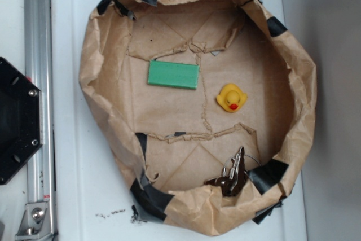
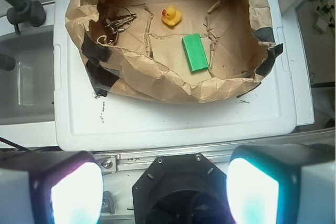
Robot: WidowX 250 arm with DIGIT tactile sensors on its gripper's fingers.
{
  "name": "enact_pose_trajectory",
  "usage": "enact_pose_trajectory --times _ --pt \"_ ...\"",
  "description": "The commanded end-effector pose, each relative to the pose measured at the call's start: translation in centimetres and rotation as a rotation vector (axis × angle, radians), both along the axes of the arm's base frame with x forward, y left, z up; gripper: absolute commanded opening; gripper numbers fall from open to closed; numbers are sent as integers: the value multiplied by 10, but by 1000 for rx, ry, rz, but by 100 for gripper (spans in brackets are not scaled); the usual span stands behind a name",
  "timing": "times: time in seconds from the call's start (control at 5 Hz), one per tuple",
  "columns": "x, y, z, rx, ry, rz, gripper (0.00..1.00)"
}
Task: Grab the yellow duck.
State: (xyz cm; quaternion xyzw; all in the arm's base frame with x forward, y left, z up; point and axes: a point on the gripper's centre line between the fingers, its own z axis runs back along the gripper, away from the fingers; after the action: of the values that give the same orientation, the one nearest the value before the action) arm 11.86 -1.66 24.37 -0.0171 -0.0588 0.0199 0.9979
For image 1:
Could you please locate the yellow rubber duck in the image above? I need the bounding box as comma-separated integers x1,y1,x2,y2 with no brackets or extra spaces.
216,83,248,113

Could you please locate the white plastic tray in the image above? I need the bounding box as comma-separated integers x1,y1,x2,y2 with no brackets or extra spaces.
50,0,308,241

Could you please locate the green rectangular block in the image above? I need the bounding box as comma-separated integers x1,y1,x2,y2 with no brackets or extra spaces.
147,60,199,90

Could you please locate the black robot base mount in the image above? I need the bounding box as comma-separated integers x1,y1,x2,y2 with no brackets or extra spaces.
1,58,42,185

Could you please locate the brown paper bag bin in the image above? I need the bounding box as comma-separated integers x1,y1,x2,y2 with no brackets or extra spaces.
79,0,317,236

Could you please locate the aluminium extrusion rail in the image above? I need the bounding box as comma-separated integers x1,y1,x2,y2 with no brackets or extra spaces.
24,0,58,240

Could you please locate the metal corner bracket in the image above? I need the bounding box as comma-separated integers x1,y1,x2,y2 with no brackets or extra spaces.
15,202,51,240

